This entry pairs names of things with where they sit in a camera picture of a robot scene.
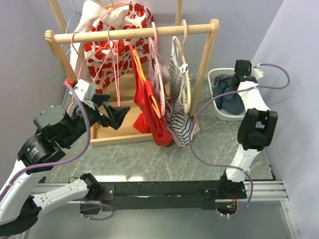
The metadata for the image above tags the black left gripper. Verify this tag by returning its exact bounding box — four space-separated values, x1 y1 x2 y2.
61 93 130 147

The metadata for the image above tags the dark striped tank top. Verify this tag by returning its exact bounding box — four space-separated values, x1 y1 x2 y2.
216 74 234 80

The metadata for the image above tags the navy blue tank top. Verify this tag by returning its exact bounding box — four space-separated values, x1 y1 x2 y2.
213 78 245 115

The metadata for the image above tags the red tank top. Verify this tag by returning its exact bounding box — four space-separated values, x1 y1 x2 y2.
129 46 173 146

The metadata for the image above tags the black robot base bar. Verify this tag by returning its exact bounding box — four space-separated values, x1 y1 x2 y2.
69 180 247 212

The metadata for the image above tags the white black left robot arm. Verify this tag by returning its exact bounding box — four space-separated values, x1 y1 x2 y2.
0 95 130 239

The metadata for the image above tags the pale pink tank top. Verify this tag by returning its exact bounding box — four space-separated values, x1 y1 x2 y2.
148 37 172 120

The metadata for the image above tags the orange hanger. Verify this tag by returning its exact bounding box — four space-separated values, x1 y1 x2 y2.
131 49 161 119

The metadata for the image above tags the white black striped tank top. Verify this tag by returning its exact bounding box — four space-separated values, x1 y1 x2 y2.
167 48 200 148

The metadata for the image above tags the pink plastic hanger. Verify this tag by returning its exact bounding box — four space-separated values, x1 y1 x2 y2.
149 21 165 117

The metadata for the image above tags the wooden clothes rack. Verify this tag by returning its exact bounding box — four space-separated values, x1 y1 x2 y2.
44 0 220 147

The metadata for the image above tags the white perforated plastic basket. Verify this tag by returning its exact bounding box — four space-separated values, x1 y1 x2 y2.
207 68 246 121

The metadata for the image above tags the red floral white dress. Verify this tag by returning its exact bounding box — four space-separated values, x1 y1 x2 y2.
83 1 154 94

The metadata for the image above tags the white garment behind rack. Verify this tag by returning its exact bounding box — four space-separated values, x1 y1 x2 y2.
69 0 105 100

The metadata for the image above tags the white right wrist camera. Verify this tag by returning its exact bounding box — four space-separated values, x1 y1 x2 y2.
251 64 264 81

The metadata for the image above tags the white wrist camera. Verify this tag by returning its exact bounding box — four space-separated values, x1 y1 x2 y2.
251 64 264 81
63 78 96 107

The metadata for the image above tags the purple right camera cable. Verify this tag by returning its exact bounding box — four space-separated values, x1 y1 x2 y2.
188 63 291 217

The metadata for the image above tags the purple camera cable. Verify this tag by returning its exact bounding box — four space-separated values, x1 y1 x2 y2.
0 84 92 200
188 63 291 217

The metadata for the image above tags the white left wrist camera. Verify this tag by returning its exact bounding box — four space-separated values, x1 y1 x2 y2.
63 78 96 107

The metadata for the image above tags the blue wire hanger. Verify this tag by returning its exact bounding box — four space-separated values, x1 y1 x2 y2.
64 0 80 55

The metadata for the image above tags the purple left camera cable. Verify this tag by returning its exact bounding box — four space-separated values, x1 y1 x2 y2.
0 84 92 200

